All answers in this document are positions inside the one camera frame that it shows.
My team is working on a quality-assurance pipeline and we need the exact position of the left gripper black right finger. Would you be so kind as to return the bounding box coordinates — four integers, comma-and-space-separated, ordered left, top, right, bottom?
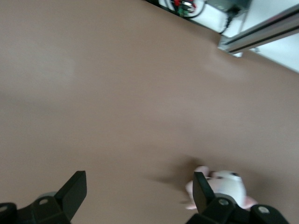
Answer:
188, 172, 252, 224

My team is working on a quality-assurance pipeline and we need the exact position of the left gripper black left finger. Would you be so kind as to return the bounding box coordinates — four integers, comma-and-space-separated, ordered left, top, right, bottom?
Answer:
17, 170, 88, 224

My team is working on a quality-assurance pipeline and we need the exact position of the small white pink plush toy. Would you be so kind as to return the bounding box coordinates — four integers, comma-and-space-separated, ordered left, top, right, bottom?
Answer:
185, 165, 257, 210

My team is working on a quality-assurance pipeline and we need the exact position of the white table border panel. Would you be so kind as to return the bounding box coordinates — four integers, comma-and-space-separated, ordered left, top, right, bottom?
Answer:
193, 0, 299, 73

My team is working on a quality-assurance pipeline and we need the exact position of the aluminium camera post with bracket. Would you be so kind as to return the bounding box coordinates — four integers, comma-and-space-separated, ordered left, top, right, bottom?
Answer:
217, 4, 299, 58

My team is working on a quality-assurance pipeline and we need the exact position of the black power cable with plug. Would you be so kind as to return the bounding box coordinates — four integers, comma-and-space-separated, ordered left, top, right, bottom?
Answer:
223, 5, 242, 30

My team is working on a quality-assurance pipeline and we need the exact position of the tangled cable bundle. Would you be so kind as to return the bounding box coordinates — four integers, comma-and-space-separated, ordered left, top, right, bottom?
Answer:
157, 0, 211, 22

